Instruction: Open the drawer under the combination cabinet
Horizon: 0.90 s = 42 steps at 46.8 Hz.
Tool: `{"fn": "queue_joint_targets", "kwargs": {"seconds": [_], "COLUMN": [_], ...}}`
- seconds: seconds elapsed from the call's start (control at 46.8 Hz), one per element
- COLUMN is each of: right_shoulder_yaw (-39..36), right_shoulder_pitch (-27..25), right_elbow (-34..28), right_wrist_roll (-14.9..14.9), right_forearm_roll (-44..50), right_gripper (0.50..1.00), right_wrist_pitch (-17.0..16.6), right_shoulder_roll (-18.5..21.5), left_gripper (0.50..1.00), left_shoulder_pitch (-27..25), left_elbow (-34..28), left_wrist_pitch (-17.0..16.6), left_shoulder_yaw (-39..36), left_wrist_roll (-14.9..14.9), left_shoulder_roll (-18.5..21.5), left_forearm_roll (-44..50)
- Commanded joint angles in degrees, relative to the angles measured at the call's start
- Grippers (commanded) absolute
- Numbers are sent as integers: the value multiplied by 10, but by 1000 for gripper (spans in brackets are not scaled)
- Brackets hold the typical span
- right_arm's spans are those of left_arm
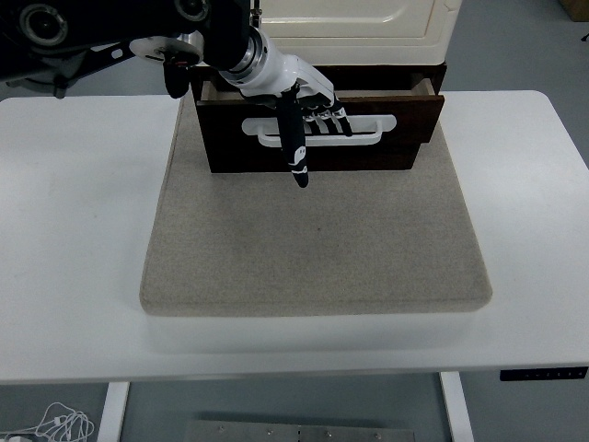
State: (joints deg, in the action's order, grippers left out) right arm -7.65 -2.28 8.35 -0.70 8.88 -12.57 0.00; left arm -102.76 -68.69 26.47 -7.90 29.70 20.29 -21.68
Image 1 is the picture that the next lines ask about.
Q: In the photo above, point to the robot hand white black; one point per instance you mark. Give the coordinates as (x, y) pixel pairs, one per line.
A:
(285, 73)

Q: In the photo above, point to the dark wooden drawer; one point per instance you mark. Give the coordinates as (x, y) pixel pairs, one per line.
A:
(368, 159)

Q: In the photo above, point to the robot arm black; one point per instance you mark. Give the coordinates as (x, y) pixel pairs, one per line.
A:
(101, 18)

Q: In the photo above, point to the dark wooden drawer housing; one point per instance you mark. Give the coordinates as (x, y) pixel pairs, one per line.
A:
(368, 73)

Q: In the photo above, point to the grey felt mat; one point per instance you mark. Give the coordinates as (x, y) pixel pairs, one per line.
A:
(313, 248)

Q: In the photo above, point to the cardboard box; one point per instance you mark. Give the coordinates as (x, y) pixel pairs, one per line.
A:
(577, 8)

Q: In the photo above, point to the white table leg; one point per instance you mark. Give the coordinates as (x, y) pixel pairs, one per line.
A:
(458, 410)
(112, 410)

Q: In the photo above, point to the black table control panel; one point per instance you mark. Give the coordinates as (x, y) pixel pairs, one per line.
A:
(543, 374)

